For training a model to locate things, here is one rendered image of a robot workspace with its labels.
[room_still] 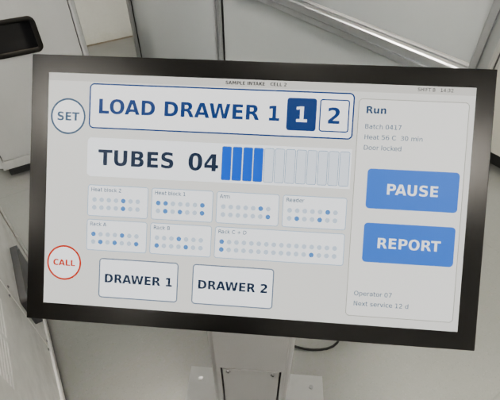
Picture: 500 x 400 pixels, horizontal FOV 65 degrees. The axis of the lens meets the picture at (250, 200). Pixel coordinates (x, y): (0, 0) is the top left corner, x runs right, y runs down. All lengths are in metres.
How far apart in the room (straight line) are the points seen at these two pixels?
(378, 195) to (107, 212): 0.31
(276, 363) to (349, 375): 0.77
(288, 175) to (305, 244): 0.08
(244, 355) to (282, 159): 0.44
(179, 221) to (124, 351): 1.18
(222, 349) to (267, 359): 0.08
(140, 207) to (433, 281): 0.34
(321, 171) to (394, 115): 0.10
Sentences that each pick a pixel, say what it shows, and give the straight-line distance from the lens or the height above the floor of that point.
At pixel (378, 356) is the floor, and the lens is 1.60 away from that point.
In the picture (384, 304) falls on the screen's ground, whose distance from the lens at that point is 0.48.
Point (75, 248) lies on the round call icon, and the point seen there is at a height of 1.03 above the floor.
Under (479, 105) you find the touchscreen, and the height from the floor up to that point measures 1.17.
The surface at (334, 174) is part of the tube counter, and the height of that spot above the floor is 1.11.
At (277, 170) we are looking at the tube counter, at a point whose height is 1.11.
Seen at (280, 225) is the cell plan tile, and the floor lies 1.06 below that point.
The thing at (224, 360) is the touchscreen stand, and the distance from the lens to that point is 0.81.
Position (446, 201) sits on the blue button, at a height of 1.09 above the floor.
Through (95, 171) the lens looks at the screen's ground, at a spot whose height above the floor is 1.10.
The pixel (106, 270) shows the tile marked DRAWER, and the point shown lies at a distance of 0.50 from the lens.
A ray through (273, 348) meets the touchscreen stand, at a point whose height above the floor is 0.72.
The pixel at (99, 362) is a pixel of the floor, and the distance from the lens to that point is 1.62.
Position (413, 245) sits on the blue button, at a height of 1.05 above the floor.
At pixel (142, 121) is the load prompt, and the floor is 1.14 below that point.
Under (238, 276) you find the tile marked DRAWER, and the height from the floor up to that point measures 1.01.
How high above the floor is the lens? 1.38
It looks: 43 degrees down
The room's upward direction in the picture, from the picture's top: straight up
